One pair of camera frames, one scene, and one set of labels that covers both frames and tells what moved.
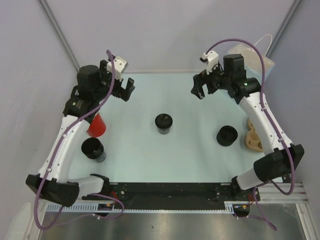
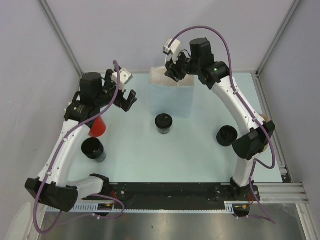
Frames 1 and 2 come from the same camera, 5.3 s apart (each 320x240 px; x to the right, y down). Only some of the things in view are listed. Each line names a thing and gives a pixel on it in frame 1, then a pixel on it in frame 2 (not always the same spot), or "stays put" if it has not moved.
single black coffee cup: (163, 121) stays put
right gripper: (202, 79) -> (173, 70)
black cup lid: (163, 121) stays put
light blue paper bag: (252, 62) -> (167, 96)
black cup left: (93, 148) stays put
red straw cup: (97, 127) stays put
